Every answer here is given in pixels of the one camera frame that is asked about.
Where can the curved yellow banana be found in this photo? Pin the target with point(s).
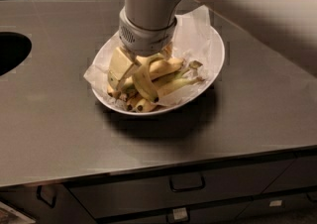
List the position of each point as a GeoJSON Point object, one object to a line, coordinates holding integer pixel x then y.
{"type": "Point", "coordinates": [142, 79]}

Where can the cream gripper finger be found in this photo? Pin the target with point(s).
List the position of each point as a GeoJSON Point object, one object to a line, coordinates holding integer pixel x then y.
{"type": "Point", "coordinates": [167, 51]}
{"type": "Point", "coordinates": [121, 66]}

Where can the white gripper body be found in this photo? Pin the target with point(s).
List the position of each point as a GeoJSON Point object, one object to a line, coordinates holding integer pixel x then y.
{"type": "Point", "coordinates": [148, 41]}

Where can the middle drawer with handle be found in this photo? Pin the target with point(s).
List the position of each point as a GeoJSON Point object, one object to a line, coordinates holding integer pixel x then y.
{"type": "Point", "coordinates": [132, 196]}

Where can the lower drawer with label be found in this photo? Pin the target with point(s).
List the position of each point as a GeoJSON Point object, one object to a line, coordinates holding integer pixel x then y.
{"type": "Point", "coordinates": [199, 214]}

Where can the left cabinet door handle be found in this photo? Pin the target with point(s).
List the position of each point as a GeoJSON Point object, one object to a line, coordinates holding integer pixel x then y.
{"type": "Point", "coordinates": [47, 195]}

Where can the white oval bowl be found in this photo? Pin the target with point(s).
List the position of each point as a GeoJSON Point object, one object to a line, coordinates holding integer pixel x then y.
{"type": "Point", "coordinates": [216, 53]}

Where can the yellow banana middle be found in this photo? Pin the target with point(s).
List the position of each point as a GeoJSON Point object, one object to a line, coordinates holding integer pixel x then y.
{"type": "Point", "coordinates": [158, 69]}

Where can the yellow banana front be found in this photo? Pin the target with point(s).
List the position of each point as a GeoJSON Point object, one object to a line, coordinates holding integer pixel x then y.
{"type": "Point", "coordinates": [140, 104]}

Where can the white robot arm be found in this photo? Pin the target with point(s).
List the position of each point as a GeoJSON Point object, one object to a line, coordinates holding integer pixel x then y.
{"type": "Point", "coordinates": [287, 26]}

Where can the right drawer front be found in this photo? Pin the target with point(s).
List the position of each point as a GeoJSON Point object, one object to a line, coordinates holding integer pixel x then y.
{"type": "Point", "coordinates": [301, 173]}

